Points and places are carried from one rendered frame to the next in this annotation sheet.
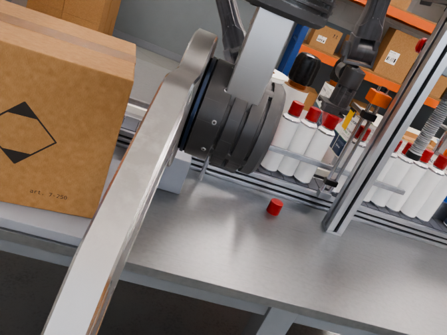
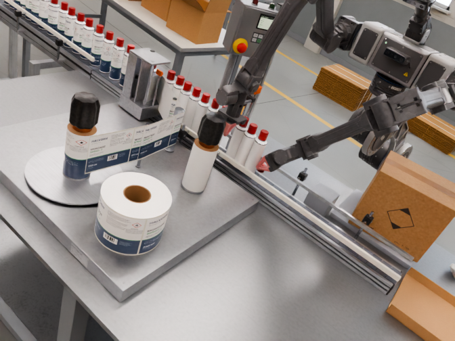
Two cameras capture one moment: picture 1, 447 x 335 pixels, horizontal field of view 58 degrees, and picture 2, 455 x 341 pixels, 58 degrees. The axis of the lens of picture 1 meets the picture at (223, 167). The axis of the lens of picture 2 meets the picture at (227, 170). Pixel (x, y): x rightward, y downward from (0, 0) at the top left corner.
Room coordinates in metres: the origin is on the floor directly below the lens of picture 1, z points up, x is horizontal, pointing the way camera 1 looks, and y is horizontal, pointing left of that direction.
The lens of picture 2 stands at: (2.25, 0.73, 1.78)
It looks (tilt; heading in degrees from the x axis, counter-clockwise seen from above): 33 degrees down; 219
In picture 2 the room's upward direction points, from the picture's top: 21 degrees clockwise
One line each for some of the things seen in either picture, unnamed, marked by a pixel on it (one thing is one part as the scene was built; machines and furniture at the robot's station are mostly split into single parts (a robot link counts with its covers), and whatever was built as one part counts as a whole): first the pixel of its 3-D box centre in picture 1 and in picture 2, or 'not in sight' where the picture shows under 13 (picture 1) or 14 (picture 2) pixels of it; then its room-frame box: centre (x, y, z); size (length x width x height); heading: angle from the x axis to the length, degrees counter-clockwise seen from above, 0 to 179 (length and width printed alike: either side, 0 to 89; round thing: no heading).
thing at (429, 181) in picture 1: (424, 186); (175, 97); (1.17, -0.57, 0.98); 0.05 x 0.05 x 0.20
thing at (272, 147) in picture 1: (229, 133); (288, 175); (1.00, 0.02, 0.95); 1.07 x 0.01 x 0.01; 103
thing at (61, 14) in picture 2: not in sight; (63, 22); (1.35, -1.37, 0.98); 0.05 x 0.05 x 0.20
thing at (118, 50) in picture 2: not in sight; (117, 59); (1.26, -0.95, 0.98); 0.05 x 0.05 x 0.20
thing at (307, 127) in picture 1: (299, 141); (245, 146); (1.09, -0.17, 0.98); 0.05 x 0.05 x 0.20
